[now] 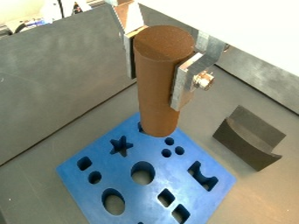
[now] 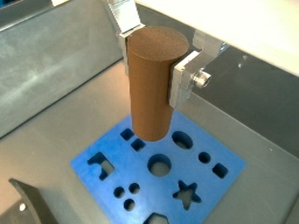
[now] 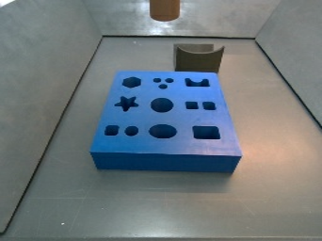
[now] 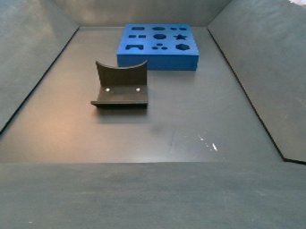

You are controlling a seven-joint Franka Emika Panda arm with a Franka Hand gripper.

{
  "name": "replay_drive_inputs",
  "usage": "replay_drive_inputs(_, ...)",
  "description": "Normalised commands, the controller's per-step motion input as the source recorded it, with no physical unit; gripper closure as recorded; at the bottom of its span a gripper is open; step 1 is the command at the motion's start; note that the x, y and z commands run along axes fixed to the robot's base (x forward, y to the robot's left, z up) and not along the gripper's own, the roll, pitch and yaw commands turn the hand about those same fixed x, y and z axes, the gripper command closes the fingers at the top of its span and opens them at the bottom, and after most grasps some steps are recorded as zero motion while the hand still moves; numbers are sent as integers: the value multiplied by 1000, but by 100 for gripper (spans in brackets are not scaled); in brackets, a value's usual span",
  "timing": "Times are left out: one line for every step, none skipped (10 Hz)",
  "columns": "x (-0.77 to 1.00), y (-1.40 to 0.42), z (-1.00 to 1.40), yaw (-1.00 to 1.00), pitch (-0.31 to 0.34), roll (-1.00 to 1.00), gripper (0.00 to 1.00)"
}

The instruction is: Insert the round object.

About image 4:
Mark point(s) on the blue shape sorter block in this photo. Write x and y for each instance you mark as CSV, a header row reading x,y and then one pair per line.
x,y
165,45

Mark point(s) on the black curved holder bracket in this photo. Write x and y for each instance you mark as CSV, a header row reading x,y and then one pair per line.
x,y
124,85

